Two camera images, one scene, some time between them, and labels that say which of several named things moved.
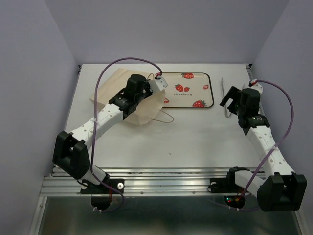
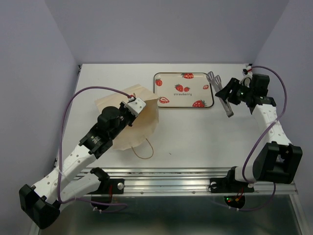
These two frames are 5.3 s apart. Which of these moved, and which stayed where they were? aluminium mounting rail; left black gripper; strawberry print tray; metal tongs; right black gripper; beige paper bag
Moved: beige paper bag; left black gripper; metal tongs; right black gripper
Stayed: aluminium mounting rail; strawberry print tray
